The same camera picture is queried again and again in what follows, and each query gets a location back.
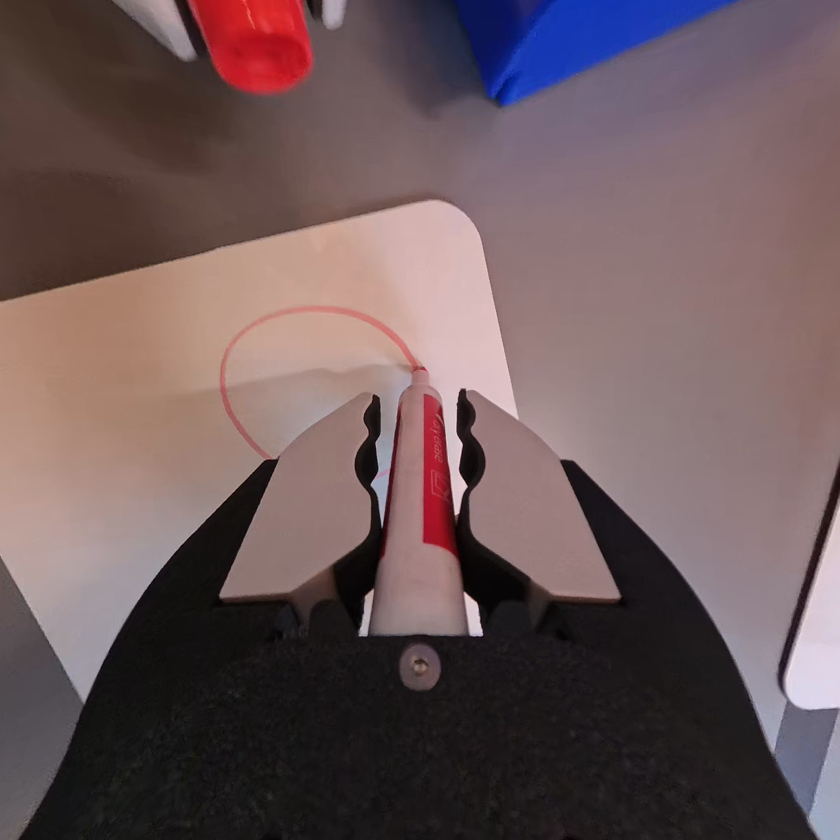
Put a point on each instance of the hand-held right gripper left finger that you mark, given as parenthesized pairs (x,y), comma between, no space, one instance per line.
(295,538)

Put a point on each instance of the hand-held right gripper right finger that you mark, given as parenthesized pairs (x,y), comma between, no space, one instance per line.
(545,538)

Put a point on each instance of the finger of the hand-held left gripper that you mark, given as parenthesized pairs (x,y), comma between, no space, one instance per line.
(164,24)
(328,11)

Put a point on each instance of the red marker cap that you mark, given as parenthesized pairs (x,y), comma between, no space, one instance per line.
(256,46)

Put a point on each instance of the red whiteboard marker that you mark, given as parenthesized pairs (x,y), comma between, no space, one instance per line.
(418,551)

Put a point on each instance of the blue open-front storage bin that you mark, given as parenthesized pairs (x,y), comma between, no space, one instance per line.
(578,40)

